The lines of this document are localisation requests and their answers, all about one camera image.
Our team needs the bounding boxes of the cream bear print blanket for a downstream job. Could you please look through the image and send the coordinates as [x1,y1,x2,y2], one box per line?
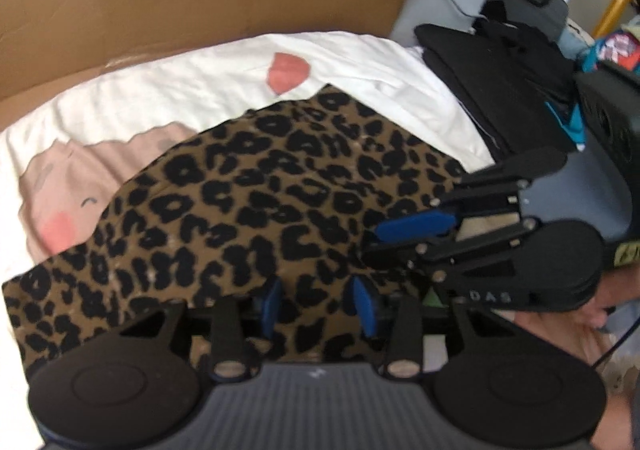
[0,32,496,431]

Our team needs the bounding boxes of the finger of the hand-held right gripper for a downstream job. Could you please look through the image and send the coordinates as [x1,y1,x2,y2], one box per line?
[361,217,538,275]
[375,152,568,243]

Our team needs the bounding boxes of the black speaker box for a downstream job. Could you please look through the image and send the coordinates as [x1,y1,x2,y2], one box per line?
[575,62,640,225]

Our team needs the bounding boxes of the person's right hand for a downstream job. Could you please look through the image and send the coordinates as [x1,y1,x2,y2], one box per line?
[590,265,640,331]

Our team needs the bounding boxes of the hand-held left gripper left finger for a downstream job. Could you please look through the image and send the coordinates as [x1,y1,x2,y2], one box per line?
[117,277,283,381]

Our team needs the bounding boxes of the teal printed bag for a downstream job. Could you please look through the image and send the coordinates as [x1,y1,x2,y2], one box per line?
[544,30,640,151]

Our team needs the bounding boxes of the folded black clothes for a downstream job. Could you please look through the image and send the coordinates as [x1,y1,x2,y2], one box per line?
[414,22,576,163]

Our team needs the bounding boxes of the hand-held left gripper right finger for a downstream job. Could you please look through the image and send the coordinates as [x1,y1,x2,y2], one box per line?
[350,276,501,379]

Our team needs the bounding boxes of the yellow table leg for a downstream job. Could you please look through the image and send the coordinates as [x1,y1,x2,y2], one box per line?
[592,0,637,38]

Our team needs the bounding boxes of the leopard print pants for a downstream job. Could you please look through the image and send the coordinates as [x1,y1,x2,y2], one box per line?
[2,84,471,373]

